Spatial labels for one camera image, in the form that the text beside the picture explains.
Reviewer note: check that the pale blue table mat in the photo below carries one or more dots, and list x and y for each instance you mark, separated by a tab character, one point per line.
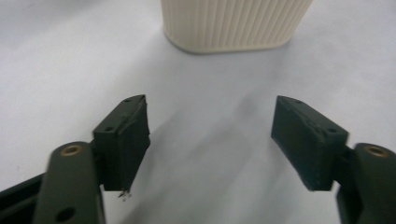
205	130

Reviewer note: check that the cream ribbed pump bottle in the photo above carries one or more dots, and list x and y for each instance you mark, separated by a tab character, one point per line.
233	23

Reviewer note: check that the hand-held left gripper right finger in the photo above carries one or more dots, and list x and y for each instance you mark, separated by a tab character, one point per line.
308	146

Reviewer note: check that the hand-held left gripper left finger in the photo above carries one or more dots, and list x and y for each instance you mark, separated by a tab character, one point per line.
124	146

